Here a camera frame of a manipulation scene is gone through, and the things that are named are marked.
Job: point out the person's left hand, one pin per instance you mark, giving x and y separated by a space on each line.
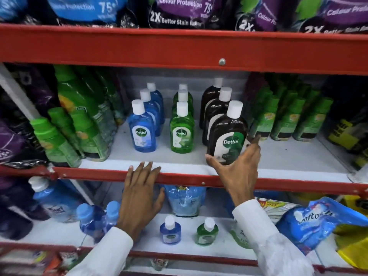
139 204

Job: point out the person's right hand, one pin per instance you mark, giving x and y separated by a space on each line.
241 178

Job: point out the person's left middle finger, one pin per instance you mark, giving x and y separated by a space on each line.
149 172

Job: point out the person's right thumb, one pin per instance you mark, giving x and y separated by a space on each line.
216 165

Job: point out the person's left thumb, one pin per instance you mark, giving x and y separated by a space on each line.
160 199

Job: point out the person's left little finger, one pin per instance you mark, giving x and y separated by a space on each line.
130 175

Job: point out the dark brown antiseptic bottle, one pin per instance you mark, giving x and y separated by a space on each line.
215 112
227 132
207 97

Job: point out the person's right forearm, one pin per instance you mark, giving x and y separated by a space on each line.
270 244

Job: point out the person's left forearm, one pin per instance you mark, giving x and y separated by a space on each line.
106 255

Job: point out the light blue refill pouch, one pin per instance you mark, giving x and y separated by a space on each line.
184 201

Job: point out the small blue antiseptic bottle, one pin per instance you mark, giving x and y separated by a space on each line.
170 232

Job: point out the wrapped pair of blue bottles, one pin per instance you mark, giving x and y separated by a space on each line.
95 218

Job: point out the small green antiseptic bottle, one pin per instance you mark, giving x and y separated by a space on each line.
207 232

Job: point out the white shelf board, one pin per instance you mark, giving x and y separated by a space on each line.
57 232
281 158

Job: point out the colourful printed packet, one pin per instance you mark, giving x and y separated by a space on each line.
276 209

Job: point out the green refill pouch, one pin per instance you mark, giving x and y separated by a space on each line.
240 237

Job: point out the blue softener bottle white cap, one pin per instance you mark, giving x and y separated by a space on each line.
54 201

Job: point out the group of large green bottles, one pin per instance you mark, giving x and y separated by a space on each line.
77 112

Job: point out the row of slim green bottles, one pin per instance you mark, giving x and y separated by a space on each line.
284 117

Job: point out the silver rack bolt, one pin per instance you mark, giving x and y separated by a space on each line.
222 62

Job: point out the blue softener pouch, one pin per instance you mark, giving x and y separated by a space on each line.
313 224

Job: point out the colourful packets under rack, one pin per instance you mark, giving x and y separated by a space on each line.
54 263

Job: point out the pile of dark purple pouches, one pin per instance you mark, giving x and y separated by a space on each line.
14 140

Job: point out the dark purple packets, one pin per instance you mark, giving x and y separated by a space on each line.
14 212

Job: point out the red metal shelf rack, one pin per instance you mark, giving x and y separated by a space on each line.
172 48

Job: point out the yellow and black packets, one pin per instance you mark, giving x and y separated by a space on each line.
348 132

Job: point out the white slanted rack strut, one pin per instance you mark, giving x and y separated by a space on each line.
17 94

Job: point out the purple detergent packet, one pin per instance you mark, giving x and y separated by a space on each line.
264 14
184 11
336 14

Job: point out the yellow plastic bag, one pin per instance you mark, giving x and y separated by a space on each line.
353 244

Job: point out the blue detergent packet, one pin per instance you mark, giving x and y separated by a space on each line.
86 8
11 7

